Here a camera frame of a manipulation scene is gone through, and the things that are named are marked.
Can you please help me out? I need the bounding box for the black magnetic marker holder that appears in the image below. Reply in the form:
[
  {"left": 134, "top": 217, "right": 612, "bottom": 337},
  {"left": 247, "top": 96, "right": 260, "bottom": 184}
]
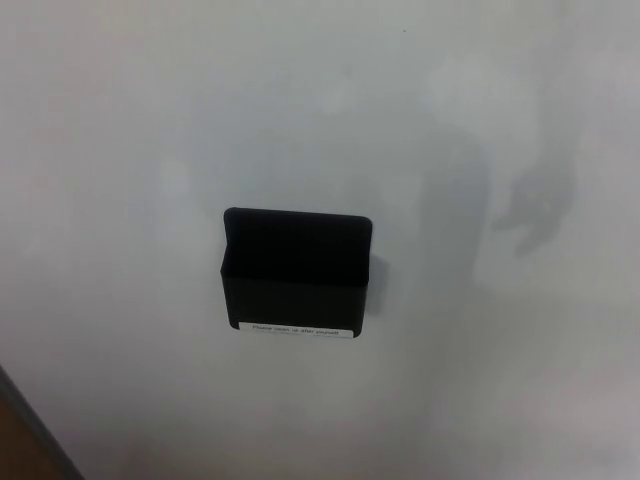
[{"left": 219, "top": 207, "right": 376, "bottom": 341}]

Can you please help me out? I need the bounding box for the white whiteboard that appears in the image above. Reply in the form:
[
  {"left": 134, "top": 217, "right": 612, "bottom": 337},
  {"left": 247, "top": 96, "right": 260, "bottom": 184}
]
[{"left": 0, "top": 0, "right": 640, "bottom": 480}]

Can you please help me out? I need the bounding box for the brown wooden panel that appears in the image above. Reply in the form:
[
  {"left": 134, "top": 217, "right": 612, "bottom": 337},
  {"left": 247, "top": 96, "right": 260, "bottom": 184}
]
[{"left": 0, "top": 392, "right": 67, "bottom": 480}]

